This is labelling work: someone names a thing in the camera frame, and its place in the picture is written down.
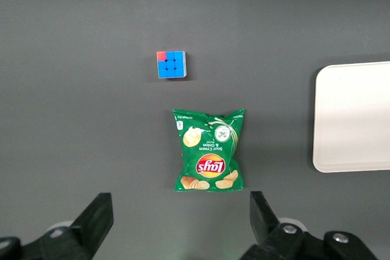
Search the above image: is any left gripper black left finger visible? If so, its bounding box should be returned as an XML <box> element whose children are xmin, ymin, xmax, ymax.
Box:
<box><xmin>21</xmin><ymin>192</ymin><xmax>115</xmax><ymax>260</ymax></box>

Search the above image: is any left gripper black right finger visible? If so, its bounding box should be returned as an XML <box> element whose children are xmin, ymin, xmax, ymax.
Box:
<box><xmin>240</xmin><ymin>191</ymin><xmax>324</xmax><ymax>260</ymax></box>

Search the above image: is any cream plastic tray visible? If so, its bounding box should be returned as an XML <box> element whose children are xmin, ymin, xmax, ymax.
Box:
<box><xmin>312</xmin><ymin>61</ymin><xmax>390</xmax><ymax>173</ymax></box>

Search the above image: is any green Lay's chips bag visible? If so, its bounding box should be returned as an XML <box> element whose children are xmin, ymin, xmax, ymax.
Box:
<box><xmin>172</xmin><ymin>108</ymin><xmax>246</xmax><ymax>193</ymax></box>

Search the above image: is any blue Rubik's cube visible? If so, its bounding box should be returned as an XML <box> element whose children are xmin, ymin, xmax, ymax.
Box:
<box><xmin>156</xmin><ymin>50</ymin><xmax>187</xmax><ymax>79</ymax></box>

